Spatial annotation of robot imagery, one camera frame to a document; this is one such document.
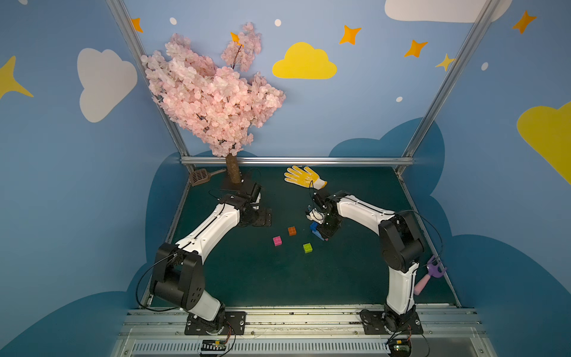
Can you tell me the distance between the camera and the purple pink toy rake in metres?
0.83

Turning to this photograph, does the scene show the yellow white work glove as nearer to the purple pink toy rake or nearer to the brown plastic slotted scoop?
the brown plastic slotted scoop

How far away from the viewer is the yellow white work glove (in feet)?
3.91

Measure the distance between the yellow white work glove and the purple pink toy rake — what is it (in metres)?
0.58

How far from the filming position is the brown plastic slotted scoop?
3.83 ft
